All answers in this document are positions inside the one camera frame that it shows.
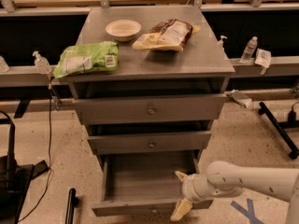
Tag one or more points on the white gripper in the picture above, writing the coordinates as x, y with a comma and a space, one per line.
189, 188

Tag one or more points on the grey bottom drawer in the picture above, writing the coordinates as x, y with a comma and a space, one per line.
143, 183

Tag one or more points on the grey drawer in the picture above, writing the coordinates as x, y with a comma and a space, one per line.
144, 109
148, 142
143, 183

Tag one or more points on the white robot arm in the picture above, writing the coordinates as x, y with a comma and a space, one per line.
222, 179

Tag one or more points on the grey middle drawer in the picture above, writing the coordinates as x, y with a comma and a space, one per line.
148, 142

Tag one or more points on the grey metal drawer cabinet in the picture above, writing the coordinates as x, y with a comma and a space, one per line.
201, 68

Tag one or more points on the grey top drawer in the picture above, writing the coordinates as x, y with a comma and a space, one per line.
144, 109

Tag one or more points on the folded cloth on ledge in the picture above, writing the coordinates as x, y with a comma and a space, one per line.
240, 98

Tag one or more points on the black bar on floor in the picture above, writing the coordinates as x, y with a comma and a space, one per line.
72, 202

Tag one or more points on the black stand base right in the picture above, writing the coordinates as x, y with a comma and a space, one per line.
282, 126

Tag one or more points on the small pump bottle right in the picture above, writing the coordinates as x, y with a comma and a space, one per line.
221, 41

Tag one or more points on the white wipe packet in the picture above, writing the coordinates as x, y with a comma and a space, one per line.
263, 57

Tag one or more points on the brown yellow snack bag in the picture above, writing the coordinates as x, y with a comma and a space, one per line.
167, 35

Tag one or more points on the green chip bag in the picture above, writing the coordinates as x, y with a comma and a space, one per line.
87, 58

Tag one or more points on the clear water bottle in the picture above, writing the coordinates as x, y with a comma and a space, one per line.
249, 50

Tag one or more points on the black stand left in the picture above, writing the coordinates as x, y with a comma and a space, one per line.
14, 179

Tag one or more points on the white paper bowl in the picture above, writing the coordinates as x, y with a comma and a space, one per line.
123, 30

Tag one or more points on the left hand sanitizer bottle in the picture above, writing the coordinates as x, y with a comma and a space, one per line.
41, 63

